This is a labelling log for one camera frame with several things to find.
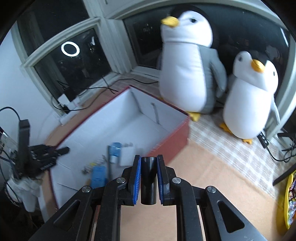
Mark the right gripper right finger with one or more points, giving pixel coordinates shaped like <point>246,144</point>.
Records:
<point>165,174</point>

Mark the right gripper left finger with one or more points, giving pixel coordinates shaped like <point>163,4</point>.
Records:
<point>129,194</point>

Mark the black cylinder tube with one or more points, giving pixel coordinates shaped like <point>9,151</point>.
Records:
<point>148,180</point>

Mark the small blue liquid bottle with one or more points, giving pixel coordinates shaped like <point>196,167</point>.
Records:
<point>114,152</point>

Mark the metal spoon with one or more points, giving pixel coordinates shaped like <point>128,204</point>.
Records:
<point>108,164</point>

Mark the red cardboard box white inside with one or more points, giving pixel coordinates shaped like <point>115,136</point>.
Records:
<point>133,116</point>

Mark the white wall charger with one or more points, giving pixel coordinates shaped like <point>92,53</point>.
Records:
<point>127,154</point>

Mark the patterned white lighter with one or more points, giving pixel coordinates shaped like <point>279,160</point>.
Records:
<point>89,167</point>

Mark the blue plastic device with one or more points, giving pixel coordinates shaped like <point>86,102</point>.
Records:
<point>98,177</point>

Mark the white power strip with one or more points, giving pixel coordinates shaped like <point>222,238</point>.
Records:
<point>73,107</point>

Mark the white power adapter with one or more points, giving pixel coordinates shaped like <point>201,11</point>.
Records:
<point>63,100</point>

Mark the small plush penguin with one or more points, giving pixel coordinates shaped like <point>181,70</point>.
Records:
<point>250,99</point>

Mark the large plush penguin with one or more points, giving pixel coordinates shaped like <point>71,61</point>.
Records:
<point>192,76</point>

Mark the yellow leaf-shaped fruit bowl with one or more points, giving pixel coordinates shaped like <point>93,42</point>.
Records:
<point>289,201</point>

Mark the black inline switch box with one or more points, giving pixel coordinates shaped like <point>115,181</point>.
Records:
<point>263,140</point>

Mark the black ring light stand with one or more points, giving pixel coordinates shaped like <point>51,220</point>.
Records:
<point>289,170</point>

